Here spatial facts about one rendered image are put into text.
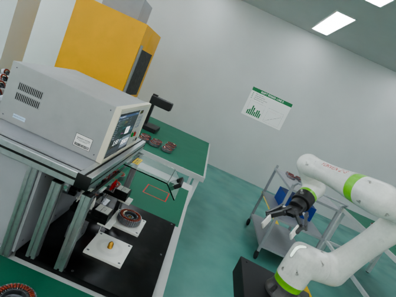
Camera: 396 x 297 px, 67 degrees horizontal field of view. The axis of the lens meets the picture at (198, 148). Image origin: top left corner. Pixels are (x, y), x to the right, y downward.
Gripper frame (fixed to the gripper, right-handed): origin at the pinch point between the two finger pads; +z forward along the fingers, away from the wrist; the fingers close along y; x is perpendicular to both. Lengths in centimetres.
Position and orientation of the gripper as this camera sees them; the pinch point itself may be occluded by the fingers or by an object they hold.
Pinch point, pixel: (277, 229)
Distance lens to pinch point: 136.7
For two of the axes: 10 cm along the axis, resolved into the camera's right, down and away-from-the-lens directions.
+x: 2.1, 8.8, 4.2
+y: 7.0, 1.6, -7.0
